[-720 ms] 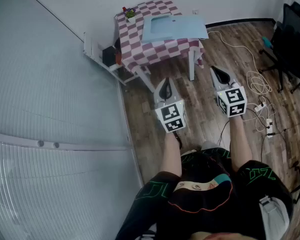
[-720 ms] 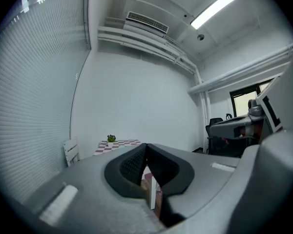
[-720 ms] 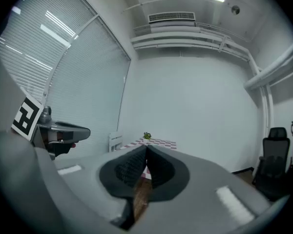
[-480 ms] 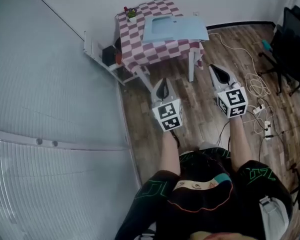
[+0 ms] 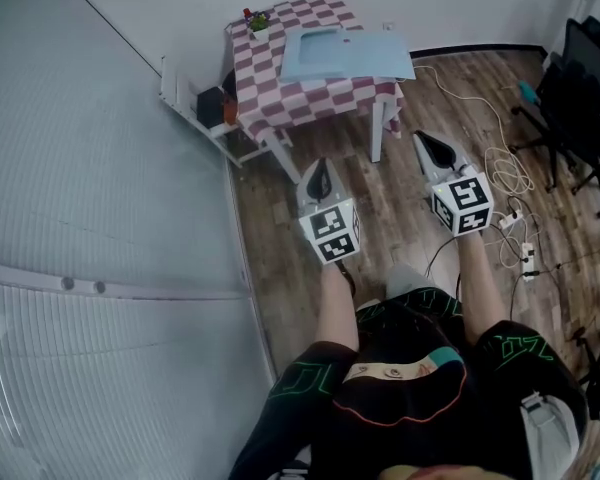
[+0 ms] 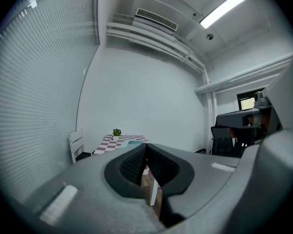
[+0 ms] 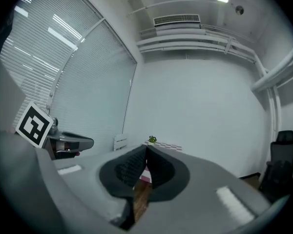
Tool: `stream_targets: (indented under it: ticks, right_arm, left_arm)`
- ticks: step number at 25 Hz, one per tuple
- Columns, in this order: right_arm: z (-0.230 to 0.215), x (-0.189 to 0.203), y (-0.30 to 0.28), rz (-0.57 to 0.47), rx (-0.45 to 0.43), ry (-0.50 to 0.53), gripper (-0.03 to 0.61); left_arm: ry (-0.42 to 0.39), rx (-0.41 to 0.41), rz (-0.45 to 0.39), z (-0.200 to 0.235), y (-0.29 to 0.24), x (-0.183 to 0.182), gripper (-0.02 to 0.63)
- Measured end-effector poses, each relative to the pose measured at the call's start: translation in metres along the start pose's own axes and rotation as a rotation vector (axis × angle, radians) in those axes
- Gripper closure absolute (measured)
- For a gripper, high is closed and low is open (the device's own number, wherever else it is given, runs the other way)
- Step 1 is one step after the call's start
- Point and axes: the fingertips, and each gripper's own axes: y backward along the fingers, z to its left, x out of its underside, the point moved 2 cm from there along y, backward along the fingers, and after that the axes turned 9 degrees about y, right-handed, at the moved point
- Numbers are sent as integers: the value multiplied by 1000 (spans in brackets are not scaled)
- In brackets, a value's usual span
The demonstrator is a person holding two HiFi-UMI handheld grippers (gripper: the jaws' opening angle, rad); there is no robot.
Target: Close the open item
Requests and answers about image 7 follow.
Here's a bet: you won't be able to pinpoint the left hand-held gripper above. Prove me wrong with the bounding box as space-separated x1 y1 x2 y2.
15 101 95 160

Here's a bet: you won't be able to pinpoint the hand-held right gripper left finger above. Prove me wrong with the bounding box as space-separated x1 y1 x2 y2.
99 145 147 199

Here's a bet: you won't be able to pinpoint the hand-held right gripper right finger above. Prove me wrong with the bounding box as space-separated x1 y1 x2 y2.
146 145 190 202

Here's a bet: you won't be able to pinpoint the red white checkered tablecloth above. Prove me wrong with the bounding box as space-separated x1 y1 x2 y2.
140 141 183 183

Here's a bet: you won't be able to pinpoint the white window blinds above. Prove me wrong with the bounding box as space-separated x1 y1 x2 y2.
0 0 138 153

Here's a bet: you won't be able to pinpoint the black office chair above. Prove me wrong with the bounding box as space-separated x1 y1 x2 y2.
258 130 293 202

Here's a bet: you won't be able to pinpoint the white ceiling pipes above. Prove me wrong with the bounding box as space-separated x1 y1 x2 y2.
136 23 271 75

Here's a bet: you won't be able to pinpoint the white air conditioner vent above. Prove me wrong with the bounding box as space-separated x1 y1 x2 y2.
153 14 202 29

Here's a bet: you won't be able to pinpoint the large white duct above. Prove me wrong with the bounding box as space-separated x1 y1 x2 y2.
250 42 293 93

